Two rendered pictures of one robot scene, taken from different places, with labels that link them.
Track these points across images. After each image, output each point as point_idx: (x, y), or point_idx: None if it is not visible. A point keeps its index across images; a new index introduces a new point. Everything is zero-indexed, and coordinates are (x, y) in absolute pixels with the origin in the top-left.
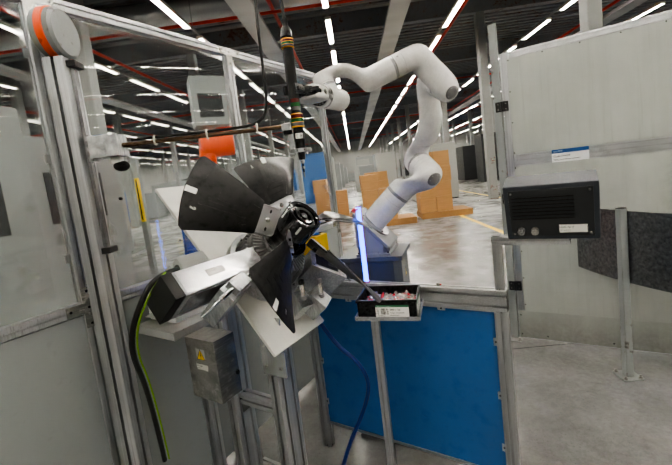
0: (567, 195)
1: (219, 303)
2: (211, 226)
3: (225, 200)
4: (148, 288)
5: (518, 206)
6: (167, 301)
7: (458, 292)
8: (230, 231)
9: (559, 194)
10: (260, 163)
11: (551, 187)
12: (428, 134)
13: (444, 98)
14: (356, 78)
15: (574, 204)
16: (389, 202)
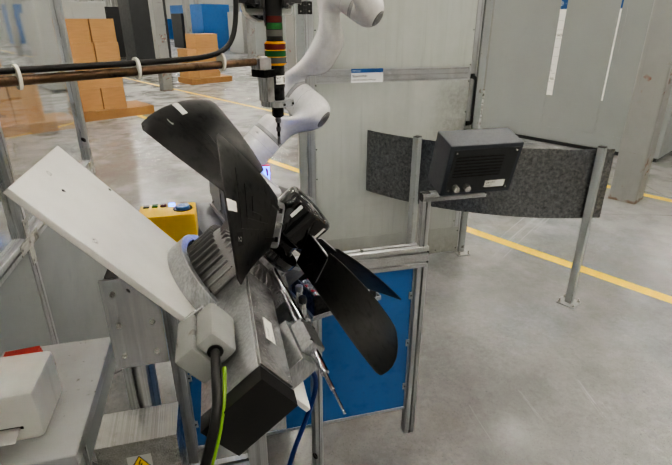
0: (500, 155)
1: (292, 378)
2: (251, 261)
3: (257, 211)
4: (221, 408)
5: (459, 165)
6: (272, 414)
7: (384, 255)
8: (258, 259)
9: (494, 153)
10: (179, 114)
11: (490, 147)
12: (328, 62)
13: (369, 24)
14: None
15: (502, 162)
16: (265, 148)
